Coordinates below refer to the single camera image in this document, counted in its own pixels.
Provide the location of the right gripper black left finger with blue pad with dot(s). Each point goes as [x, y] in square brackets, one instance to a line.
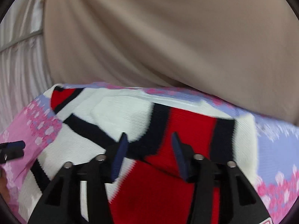
[60, 202]

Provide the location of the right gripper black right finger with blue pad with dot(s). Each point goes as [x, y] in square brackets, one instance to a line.
[222, 193]

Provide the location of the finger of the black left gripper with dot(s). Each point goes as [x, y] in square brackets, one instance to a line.
[11, 151]

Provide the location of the white red black knit sweater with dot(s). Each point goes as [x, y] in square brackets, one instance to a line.
[149, 188]

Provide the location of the person's left hand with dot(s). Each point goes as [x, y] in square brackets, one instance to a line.
[3, 186]

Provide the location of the pink purple floral bedsheet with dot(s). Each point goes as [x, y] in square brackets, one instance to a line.
[277, 172]

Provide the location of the white sheer curtain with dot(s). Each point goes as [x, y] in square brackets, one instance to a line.
[24, 71]

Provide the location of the beige curtain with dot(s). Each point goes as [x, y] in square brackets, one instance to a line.
[242, 51]

